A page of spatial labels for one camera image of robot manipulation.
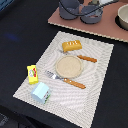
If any fork with wooden handle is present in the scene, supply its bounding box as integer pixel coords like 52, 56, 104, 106
45, 71, 86, 89

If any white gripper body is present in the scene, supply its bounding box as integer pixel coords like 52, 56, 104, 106
89, 0, 117, 5

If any beige woven placemat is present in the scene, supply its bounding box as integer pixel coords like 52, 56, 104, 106
14, 31, 114, 128

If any beige bowl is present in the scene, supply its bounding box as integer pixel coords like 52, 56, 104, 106
118, 4, 128, 30

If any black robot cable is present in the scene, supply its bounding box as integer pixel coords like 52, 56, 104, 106
59, 0, 119, 18

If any knife with wooden handle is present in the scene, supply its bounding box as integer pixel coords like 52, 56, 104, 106
58, 49, 98, 64

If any light blue milk carton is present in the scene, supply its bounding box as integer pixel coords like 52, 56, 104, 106
31, 82, 50, 104

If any grey pot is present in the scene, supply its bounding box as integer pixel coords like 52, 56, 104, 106
59, 0, 80, 20
80, 5, 103, 24

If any yellow toy butter box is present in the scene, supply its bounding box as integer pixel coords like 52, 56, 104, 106
27, 65, 38, 84

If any orange toy bread loaf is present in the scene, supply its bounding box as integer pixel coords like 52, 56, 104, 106
62, 40, 82, 52

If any round wooden plate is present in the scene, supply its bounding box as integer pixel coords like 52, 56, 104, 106
55, 55, 83, 78

